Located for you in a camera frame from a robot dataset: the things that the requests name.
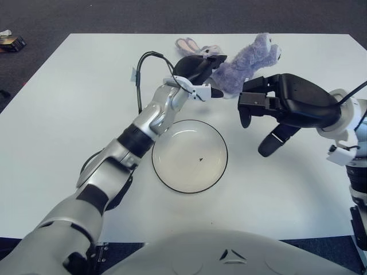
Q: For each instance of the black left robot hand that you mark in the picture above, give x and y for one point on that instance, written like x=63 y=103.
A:
x=192 y=67

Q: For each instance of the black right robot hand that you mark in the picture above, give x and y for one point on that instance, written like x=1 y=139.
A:
x=304 y=100

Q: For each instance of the purple plush rabbit doll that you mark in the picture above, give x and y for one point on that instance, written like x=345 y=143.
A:
x=238 y=71

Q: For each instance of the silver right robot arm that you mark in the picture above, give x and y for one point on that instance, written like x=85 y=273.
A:
x=348 y=114

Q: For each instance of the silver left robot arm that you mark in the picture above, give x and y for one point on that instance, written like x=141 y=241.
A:
x=94 y=177

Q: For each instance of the white plate with black rim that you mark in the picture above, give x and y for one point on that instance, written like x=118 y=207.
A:
x=189 y=163

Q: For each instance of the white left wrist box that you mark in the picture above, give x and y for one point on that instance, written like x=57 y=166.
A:
x=202 y=92

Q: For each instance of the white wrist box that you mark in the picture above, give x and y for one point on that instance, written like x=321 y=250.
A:
x=202 y=92
x=341 y=156

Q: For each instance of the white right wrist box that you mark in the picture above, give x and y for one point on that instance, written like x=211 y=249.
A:
x=341 y=156

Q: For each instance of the brown box on floor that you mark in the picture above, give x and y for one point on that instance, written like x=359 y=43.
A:
x=13 y=43

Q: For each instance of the light grey robot torso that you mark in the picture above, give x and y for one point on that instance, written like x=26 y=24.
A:
x=200 y=252

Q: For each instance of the white crumpled item on floor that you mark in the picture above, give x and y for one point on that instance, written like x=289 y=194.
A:
x=5 y=33

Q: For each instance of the black chair base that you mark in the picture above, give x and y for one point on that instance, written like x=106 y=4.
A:
x=4 y=94

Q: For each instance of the black metal bracket with screws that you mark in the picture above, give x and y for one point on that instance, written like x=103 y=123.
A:
x=102 y=252

